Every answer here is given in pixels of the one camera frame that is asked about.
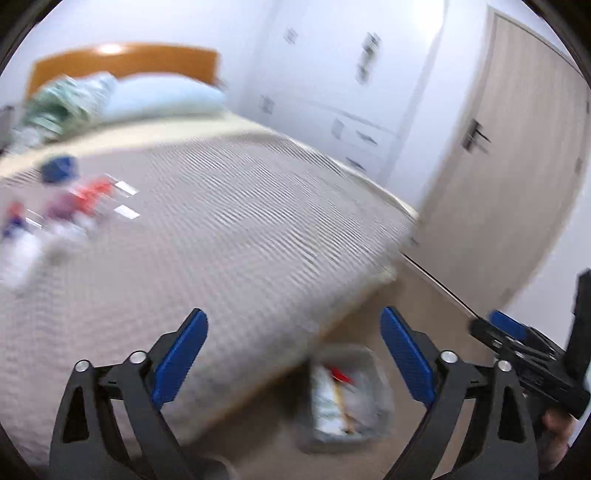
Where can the white wardrobe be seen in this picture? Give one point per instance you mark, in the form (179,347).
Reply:
(323,69)

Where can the cream mattress sheet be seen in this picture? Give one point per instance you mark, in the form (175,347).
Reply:
(138,138)

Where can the person's right hand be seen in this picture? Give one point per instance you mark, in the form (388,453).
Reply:
(556,436)

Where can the light blue pillow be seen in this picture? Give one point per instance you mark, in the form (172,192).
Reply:
(161,97)

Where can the grey bin with plastic bag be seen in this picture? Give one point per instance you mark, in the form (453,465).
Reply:
(378,415)

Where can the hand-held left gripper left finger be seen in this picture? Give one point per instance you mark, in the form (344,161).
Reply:
(178,362)

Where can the checked blanket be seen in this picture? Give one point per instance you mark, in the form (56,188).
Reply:
(231,230)

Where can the silver red snack wrapper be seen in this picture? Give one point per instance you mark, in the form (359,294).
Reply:
(94,194)

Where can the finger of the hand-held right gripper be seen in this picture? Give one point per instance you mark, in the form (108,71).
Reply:
(489,334)
(508,323)

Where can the blue box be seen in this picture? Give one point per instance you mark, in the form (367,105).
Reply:
(59,168)

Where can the green floral quilt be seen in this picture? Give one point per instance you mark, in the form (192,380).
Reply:
(60,106)

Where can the wooden bed frame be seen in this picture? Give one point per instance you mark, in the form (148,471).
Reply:
(138,57)

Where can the purple crumpled cloth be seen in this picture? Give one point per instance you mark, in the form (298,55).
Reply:
(62,207)

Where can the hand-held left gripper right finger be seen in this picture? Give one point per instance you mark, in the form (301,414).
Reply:
(406,357)

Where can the wooden door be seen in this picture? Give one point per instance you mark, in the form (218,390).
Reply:
(517,161)

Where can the hanging white cloth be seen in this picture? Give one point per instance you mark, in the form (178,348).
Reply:
(369,55)

